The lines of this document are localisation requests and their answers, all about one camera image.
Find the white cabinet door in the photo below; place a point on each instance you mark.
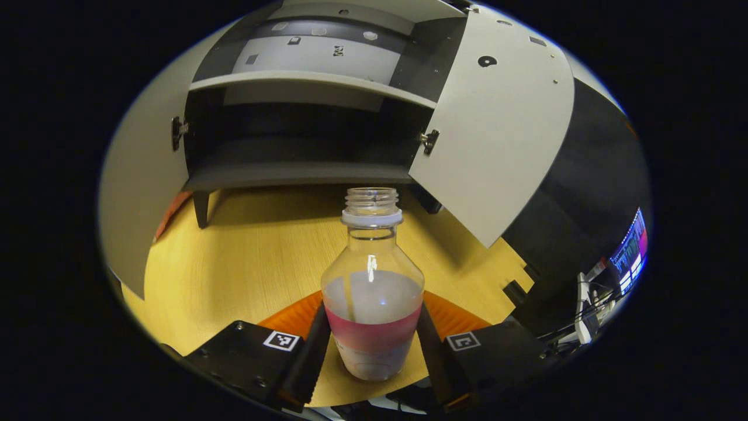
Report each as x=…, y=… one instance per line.
x=134, y=193
x=497, y=134

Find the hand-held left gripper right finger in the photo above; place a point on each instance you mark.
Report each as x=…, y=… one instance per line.
x=435, y=362

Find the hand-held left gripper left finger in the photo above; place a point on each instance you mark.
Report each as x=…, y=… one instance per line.
x=307, y=362

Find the white monitor stand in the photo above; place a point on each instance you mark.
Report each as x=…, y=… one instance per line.
x=583, y=310

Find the clear plastic bottle pink label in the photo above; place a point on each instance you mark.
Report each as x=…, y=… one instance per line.
x=373, y=304

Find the white cabinet shelf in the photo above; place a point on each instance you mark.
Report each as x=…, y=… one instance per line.
x=304, y=80

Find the computer monitor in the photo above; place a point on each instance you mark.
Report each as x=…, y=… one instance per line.
x=631, y=257

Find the white cabinet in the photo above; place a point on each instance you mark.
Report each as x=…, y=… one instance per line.
x=304, y=169

